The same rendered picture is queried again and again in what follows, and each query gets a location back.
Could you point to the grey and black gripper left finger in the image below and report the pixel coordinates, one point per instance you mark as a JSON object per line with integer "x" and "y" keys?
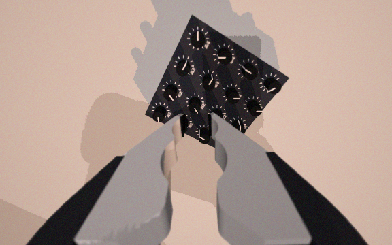
{"x": 127, "y": 202}

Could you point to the black knob box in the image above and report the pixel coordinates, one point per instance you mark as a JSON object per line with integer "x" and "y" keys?
{"x": 208, "y": 73}

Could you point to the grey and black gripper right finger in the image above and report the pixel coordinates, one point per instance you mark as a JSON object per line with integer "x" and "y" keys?
{"x": 261, "y": 200}

